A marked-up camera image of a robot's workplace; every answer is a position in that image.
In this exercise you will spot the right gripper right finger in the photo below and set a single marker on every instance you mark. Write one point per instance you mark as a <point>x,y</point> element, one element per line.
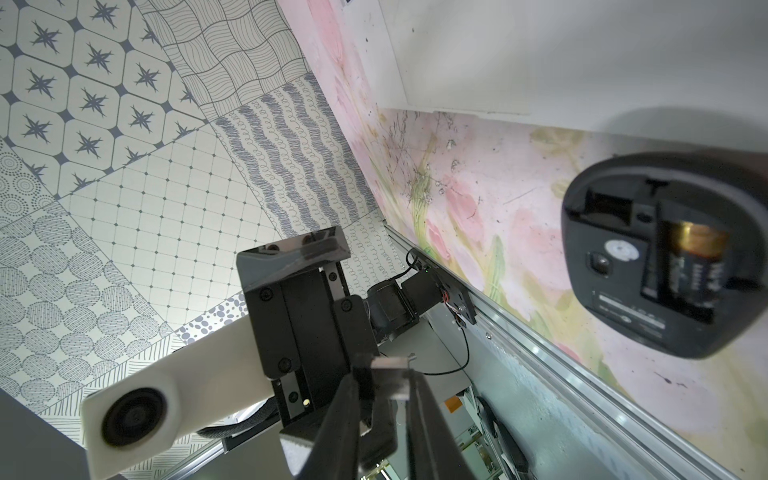
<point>431,449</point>

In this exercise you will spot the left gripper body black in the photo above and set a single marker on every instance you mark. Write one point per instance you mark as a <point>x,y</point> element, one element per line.
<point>308,327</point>

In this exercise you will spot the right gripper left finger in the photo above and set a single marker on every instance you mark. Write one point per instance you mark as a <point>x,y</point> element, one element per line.
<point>337,446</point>

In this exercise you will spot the black wireless mouse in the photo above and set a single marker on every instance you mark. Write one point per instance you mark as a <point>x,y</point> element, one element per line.
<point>670,248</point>

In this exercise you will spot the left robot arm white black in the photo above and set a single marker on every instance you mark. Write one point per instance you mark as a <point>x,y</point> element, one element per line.
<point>394,306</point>

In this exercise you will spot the silver laptop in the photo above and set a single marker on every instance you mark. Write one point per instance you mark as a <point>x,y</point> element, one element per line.
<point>686,71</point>

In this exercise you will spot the floral pink table mat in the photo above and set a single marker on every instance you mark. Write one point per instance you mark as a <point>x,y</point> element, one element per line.
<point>484,198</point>

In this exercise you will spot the aluminium mounting rail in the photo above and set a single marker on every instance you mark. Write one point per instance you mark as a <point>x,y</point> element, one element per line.
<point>568,422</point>

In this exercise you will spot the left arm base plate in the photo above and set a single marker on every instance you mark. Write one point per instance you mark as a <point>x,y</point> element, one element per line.
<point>454,291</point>

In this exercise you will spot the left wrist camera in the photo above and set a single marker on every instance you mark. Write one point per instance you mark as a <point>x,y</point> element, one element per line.
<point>143,415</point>

